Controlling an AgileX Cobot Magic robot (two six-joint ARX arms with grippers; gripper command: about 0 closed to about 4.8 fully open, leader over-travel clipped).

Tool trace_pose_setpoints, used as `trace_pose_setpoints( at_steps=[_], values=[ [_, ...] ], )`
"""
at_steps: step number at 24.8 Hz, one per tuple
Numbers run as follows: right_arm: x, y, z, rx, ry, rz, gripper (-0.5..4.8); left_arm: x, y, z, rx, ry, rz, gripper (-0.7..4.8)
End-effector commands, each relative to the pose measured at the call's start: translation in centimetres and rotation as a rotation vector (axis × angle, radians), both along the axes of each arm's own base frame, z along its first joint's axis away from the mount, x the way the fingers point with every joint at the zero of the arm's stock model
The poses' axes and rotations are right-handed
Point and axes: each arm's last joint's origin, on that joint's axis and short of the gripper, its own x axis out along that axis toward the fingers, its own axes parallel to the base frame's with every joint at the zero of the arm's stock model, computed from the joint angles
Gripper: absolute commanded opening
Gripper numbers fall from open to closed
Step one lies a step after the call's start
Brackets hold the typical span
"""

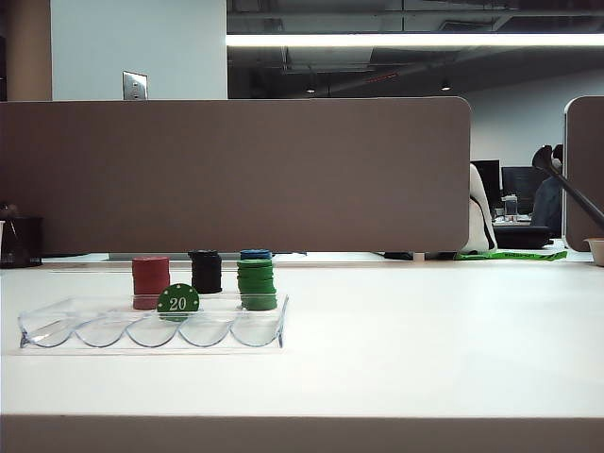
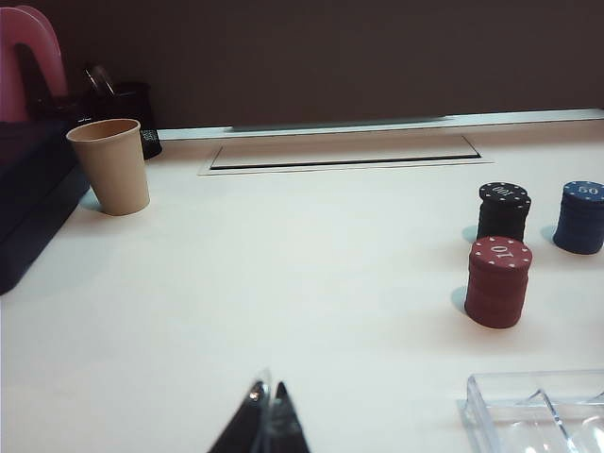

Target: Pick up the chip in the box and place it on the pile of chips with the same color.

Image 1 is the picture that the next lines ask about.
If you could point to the green poker chip marked 20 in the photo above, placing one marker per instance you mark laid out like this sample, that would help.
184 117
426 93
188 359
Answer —
178 302

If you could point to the blue poker chip stack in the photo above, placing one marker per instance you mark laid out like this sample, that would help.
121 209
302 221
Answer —
255 254

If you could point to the green poker chip stack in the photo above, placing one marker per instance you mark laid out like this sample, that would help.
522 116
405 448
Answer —
256 283

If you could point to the black poker chip stack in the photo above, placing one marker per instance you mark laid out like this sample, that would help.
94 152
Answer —
206 273

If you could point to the red poker chip stack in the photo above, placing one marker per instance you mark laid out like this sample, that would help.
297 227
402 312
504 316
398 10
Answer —
151 276

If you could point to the clear plastic chip tray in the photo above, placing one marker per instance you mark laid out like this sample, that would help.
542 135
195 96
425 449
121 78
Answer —
104 330

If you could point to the wide brown desk partition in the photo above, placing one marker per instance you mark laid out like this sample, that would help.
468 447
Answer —
236 174

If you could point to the white partition foot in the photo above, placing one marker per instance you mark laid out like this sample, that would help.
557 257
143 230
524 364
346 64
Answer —
418 256

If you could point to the narrow black computer monitor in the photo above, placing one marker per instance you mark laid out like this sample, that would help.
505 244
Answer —
488 177

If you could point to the clear glass jar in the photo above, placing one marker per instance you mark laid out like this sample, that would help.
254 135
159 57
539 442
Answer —
510 207

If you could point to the long ceiling light strip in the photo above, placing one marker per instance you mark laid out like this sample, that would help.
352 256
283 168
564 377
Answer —
401 39

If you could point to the green tape strip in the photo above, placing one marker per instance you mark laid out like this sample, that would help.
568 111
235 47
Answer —
514 255

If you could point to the wide black computer monitor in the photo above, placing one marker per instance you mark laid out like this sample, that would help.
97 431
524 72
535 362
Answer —
519 181

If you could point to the black desk tray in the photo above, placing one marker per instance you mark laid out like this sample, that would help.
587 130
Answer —
524 236

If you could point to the seated person in blue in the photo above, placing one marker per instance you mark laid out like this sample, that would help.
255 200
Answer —
547 207

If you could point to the beige paper bowl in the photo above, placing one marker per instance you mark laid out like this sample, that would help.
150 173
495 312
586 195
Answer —
595 250

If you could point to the narrow brown desk partition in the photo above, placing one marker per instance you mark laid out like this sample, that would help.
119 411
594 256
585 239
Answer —
587 141

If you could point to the metal wall switch plate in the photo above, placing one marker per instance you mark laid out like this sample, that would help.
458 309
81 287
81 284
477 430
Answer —
135 86

